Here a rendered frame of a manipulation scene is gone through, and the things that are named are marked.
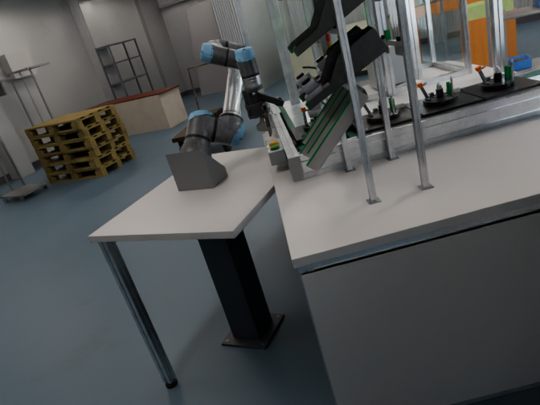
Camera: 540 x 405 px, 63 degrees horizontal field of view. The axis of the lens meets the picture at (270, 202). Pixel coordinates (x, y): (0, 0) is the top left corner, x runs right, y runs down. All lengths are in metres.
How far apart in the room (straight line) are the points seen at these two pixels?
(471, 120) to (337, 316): 0.96
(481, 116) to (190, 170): 1.21
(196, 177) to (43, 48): 8.49
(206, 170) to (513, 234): 1.19
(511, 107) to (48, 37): 9.42
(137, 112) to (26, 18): 2.72
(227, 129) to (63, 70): 8.54
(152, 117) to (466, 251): 8.06
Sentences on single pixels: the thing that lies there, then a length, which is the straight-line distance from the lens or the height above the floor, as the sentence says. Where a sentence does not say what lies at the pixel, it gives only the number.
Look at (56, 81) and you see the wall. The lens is 10.26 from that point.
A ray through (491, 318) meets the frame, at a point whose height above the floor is 0.48.
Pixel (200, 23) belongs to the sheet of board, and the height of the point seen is 1.69.
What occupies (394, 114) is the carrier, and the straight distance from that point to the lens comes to 1.90.
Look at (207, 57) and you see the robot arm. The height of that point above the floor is 1.39.
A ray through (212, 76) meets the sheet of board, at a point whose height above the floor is 0.40.
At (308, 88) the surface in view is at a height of 1.24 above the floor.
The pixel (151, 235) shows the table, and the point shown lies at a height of 0.85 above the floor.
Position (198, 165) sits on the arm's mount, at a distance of 1.96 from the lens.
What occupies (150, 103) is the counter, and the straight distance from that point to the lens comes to 8.95.
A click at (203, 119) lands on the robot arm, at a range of 2.06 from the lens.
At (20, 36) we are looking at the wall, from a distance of 10.07.
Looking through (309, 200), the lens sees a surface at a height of 0.86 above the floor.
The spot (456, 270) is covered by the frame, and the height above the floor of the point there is 0.68.
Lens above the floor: 1.48
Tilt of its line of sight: 22 degrees down
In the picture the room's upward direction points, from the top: 16 degrees counter-clockwise
